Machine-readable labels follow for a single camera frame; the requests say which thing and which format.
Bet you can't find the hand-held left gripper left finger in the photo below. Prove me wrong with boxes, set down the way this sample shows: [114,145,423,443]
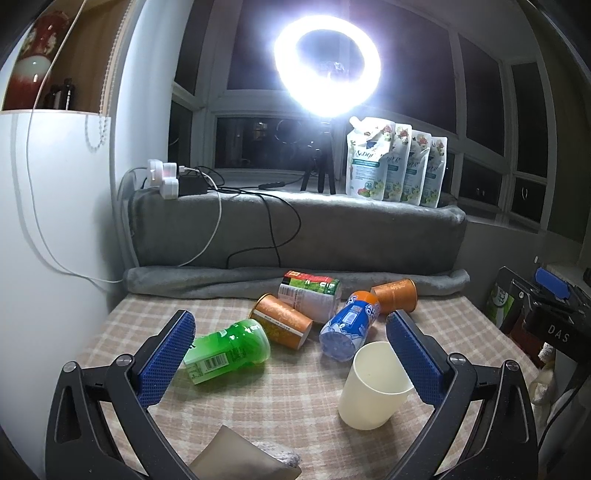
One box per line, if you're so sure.
[45,310,204,480]

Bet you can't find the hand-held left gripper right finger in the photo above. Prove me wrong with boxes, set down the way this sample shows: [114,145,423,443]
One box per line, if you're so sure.
[385,309,541,480]

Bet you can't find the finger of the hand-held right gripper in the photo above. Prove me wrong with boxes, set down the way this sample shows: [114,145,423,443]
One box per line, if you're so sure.
[498,265,575,334]

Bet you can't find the cream plastic cup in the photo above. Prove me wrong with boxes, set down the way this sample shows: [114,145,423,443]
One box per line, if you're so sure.
[338,342,415,431]

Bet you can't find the orange patterned paper cup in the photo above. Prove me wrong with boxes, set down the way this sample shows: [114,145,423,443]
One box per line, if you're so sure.
[370,279,419,313]
[249,294,314,350]

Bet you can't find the white red green printed cup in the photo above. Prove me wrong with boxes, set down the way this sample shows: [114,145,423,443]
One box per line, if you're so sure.
[278,270,342,324]

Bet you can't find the green and white packet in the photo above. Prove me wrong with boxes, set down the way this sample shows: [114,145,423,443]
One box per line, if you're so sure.
[485,277,516,325]

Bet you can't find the white plush toy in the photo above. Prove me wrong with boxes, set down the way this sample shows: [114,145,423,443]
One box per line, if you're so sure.
[529,342,557,407]

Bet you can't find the green plastic bottle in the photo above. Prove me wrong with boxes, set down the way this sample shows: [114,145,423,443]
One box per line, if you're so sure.
[184,319,271,385]

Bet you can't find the blue and orange bottle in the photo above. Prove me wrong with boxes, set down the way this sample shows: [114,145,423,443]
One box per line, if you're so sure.
[320,291,381,361]

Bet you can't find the checkered tablecloth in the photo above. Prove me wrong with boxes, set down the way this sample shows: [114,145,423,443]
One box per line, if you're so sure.
[69,293,541,480]

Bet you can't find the grey blanket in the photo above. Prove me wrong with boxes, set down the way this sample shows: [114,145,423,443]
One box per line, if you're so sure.
[124,187,471,298]

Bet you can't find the grey knitted cloth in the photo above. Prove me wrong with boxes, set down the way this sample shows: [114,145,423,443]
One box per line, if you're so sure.
[252,440,303,469]

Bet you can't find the white refill pouch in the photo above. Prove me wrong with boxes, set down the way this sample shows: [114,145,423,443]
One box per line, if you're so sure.
[387,124,414,204]
[345,116,398,200]
[406,130,433,206]
[422,136,450,208]

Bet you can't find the black power adapter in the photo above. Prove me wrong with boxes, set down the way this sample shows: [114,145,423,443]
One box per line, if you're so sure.
[178,172,218,197]

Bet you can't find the white power plugs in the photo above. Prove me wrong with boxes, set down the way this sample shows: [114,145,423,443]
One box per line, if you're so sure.
[147,159,180,200]

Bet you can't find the black tripod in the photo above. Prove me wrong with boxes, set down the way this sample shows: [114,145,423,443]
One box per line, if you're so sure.
[299,121,338,195]

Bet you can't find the dark bottles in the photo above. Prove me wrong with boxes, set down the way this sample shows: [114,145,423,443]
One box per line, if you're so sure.
[44,78,77,112]

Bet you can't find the red and white vase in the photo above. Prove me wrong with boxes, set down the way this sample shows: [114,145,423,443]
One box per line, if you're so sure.
[8,11,71,110]

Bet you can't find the short white cable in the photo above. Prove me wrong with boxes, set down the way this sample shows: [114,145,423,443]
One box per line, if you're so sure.
[178,173,223,268]

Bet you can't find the black cable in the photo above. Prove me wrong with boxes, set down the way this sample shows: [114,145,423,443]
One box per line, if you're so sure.
[215,182,303,269]

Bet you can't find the long white cable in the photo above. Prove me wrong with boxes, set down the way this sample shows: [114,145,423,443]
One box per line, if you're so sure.
[25,0,123,283]

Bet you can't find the white window frame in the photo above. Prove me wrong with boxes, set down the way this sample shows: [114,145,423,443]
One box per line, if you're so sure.
[168,0,591,245]

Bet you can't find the white bead cord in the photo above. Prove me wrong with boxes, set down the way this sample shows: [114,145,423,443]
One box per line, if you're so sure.
[85,0,139,149]

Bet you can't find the ring light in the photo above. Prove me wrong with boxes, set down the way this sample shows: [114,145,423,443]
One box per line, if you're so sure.
[273,17,382,121]

